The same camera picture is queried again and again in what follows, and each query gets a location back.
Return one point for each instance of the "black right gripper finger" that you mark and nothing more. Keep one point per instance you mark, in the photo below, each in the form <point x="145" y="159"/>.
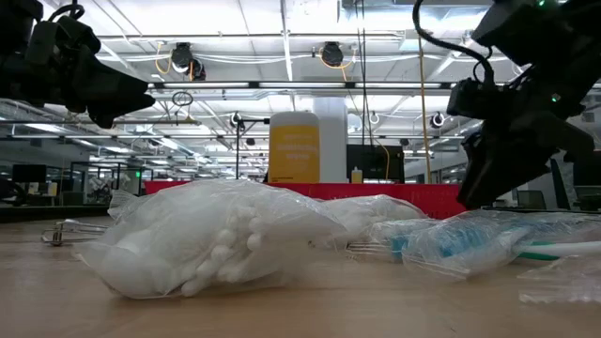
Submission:
<point x="507" y="159"/>

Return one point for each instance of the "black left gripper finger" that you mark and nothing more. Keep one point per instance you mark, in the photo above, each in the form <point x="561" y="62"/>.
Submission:
<point x="104" y="119"/>
<point x="108" y="89"/>

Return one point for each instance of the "bagged blue bristle toothbrush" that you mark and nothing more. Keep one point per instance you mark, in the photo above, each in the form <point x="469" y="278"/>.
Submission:
<point x="460" y="244"/>

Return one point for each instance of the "bagged white toothbrush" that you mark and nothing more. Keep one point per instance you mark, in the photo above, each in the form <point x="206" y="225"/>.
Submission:
<point x="563" y="281"/>

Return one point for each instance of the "bagged white cotton balls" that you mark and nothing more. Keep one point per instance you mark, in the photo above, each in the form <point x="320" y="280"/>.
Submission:
<point x="371" y="211"/>

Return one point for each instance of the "bagged white cotton swabs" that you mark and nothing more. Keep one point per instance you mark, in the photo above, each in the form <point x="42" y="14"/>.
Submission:
<point x="188" y="244"/>

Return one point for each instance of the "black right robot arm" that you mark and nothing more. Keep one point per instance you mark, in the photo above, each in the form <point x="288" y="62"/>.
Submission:
<point x="540" y="28"/>

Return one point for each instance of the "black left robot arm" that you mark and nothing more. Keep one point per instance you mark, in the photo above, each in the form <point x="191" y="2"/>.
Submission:
<point x="19" y="19"/>

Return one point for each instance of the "grey office chair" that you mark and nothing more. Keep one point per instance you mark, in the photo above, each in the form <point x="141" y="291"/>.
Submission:
<point x="530" y="199"/>

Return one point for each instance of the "black leaning panel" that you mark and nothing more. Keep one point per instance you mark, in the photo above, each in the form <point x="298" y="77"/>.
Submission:
<point x="561" y="188"/>

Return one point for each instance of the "white robot in booth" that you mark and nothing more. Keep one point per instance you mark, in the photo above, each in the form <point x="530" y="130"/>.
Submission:
<point x="101" y="184"/>

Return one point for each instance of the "small black ceiling reel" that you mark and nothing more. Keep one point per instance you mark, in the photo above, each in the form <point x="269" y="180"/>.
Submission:
<point x="437" y="119"/>
<point x="235" y="119"/>

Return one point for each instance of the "black computer monitor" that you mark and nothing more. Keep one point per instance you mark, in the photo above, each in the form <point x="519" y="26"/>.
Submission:
<point x="589" y="173"/>
<point x="28" y="173"/>

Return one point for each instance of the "black stand pole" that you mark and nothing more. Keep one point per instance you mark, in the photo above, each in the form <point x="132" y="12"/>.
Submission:
<point x="237" y="150"/>

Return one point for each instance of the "small yellow bottle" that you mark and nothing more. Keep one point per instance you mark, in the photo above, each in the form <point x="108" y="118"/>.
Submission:
<point x="357" y="177"/>

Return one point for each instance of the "white structural column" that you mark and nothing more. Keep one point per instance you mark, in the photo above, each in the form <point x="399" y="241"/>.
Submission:
<point x="333" y="141"/>

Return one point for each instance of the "yellow disinfecting wipes canister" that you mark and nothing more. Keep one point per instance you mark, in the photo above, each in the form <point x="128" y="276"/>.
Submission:
<point x="294" y="150"/>

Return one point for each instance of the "long ceiling strip light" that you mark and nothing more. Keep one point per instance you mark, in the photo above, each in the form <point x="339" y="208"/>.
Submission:
<point x="300" y="85"/>

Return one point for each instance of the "black booth frame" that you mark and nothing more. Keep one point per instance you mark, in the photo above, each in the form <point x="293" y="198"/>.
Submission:
<point x="117" y="180"/>

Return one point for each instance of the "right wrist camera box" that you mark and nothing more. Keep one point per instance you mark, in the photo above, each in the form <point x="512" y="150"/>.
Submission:
<point x="469" y="98"/>

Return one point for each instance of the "black table frame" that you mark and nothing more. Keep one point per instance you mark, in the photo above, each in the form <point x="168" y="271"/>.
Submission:
<point x="47" y="213"/>

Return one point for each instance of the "black wall screen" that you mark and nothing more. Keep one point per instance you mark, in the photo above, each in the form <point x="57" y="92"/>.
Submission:
<point x="371" y="162"/>

